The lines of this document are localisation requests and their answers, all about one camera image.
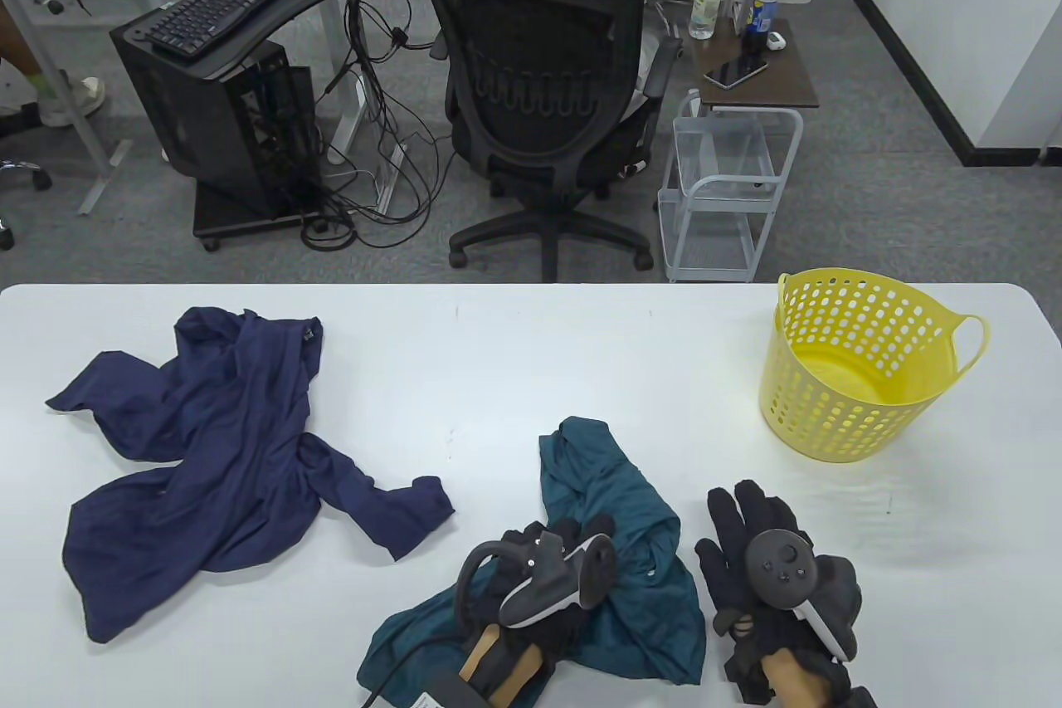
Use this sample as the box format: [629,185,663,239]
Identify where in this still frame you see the white wire rolling cart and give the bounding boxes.
[658,90,804,283]

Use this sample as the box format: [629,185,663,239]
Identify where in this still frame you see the tangle of black cables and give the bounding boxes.
[299,0,453,252]

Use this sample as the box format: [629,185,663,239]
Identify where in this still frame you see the person's right forearm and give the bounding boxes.
[763,652,831,708]

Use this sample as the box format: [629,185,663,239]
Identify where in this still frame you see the black mesh office chair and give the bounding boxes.
[415,0,683,283]

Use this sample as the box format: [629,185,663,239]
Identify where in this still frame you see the black computer tower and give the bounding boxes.
[110,19,320,219]

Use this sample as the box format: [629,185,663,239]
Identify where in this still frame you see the black rolling computer platform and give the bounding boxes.
[192,181,333,251]

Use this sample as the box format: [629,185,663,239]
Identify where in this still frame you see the person's left hand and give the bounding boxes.
[490,514,619,663]

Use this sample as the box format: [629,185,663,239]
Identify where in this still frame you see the grey hand controller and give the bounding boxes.
[745,530,860,663]
[455,530,619,647]

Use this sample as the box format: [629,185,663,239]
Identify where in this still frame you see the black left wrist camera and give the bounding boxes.
[358,637,499,708]

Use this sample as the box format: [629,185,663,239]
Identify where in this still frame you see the black keyboard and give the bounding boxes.
[146,0,300,61]

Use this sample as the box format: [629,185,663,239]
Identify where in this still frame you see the grey left hand controller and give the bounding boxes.
[455,530,619,647]

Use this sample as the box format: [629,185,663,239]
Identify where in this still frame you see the black smartphone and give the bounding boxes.
[704,56,770,90]

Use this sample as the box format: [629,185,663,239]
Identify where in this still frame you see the teal zipper clothes jacket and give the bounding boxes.
[357,416,708,708]

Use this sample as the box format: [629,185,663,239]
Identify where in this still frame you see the navy blue clothes jacket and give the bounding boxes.
[46,307,455,644]

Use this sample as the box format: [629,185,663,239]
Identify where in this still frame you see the grey right hand controller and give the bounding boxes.
[745,530,860,663]

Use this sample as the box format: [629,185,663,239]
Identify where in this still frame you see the blue cap soda bottle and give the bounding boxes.
[741,0,785,55]

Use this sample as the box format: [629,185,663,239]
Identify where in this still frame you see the yellow perforated plastic basket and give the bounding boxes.
[759,268,991,464]

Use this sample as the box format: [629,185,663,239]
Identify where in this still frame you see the person's right hand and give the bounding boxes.
[695,480,864,701]

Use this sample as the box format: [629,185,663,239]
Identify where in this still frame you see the brown side table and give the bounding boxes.
[691,19,820,110]

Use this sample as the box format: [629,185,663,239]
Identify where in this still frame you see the chrome chair base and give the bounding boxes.
[0,156,52,251]

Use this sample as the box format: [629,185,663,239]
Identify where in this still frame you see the person's left forearm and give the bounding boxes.
[459,623,553,708]

